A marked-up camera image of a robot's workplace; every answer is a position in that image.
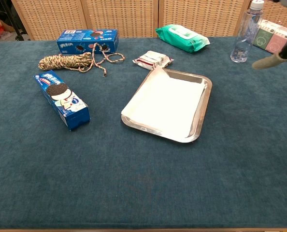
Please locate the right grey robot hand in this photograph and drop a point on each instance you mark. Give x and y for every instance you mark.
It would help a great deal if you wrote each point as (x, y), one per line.
(271, 60)

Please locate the stainless steel rectangular tray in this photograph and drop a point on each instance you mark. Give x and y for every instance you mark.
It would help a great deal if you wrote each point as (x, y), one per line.
(205, 106)

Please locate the green wet wipes pack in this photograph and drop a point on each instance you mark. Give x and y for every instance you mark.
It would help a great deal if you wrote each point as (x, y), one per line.
(182, 37)

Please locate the teal blue tablecloth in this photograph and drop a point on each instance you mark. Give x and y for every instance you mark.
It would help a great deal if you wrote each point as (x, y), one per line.
(133, 174)

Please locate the long blue Oreo box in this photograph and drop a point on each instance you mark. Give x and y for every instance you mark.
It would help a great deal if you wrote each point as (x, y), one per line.
(63, 101)

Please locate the multicolour tissue pack bundle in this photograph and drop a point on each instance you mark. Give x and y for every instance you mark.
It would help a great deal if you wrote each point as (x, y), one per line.
(271, 38)

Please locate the wicker folding screen panel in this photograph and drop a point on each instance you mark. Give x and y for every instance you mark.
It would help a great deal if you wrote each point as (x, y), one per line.
(121, 14)
(49, 17)
(206, 12)
(276, 12)

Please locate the black tripod stand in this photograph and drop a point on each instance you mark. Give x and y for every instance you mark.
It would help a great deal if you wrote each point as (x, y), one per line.
(13, 19)

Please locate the wide blue Oreo box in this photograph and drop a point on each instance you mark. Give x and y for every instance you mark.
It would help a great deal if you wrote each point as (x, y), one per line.
(85, 41)

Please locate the clear plastic water bottle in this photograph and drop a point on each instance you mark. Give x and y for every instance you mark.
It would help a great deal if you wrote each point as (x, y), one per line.
(245, 31)

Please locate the white red snack packet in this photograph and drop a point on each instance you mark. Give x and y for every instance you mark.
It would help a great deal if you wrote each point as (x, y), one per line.
(153, 61)

